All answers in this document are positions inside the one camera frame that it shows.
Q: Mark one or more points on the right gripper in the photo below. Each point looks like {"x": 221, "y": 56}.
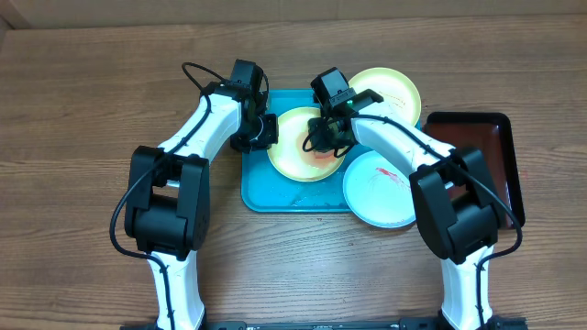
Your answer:
{"x": 321, "y": 142}

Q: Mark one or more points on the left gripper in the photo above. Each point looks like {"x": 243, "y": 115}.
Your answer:
{"x": 271, "y": 136}

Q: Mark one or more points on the red and grey sponge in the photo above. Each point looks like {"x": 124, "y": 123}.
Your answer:
{"x": 319, "y": 155}

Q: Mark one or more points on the yellow-green plate with ketchup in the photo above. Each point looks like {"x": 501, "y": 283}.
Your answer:
{"x": 288, "y": 157}

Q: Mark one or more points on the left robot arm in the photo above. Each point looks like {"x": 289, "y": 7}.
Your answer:
{"x": 167, "y": 205}

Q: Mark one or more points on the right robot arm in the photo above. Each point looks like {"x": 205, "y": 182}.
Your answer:
{"x": 457, "y": 208}

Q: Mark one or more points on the teal plastic tray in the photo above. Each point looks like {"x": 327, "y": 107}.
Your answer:
{"x": 265, "y": 190}

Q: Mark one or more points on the dark red rectangular tray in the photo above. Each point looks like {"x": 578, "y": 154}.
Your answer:
{"x": 491, "y": 133}

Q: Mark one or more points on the light blue plate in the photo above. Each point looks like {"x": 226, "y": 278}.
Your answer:
{"x": 377, "y": 192}

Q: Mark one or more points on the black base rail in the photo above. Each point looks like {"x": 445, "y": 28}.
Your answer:
{"x": 407, "y": 323}

